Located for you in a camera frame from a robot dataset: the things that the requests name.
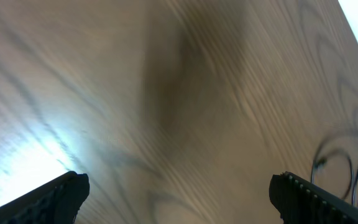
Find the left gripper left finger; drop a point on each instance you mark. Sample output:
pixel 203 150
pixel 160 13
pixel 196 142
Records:
pixel 56 202

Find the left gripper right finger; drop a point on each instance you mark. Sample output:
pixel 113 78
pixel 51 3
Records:
pixel 299 201

